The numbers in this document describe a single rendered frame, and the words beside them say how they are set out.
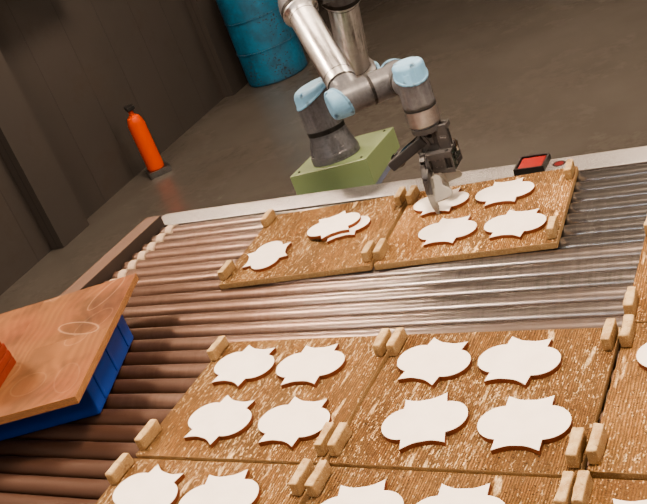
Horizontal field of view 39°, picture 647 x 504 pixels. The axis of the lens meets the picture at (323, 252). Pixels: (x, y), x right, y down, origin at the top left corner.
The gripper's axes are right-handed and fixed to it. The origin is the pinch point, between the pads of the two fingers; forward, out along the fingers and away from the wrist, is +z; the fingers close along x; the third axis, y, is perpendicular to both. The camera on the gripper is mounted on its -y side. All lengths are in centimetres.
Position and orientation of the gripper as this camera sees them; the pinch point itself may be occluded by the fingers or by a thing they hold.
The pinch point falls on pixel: (440, 201)
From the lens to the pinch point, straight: 218.7
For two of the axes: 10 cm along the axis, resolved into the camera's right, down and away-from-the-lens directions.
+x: 3.4, -5.2, 7.8
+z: 3.2, 8.5, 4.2
